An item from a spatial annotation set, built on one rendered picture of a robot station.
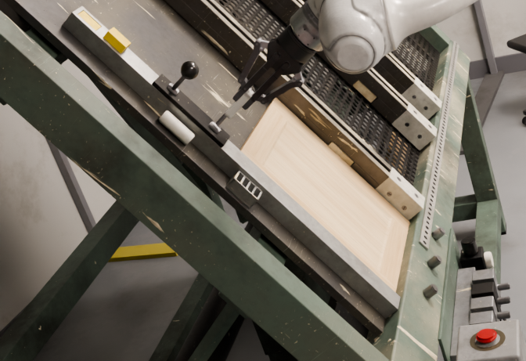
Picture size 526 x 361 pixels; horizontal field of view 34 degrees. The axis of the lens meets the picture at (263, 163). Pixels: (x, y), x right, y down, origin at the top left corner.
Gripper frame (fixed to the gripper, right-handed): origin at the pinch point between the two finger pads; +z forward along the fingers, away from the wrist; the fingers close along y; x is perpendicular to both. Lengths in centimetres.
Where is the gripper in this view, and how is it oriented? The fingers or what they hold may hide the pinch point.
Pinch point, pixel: (239, 103)
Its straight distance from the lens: 176.9
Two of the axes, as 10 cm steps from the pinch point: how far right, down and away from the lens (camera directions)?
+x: 2.4, -4.3, 8.7
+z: -6.4, 6.1, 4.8
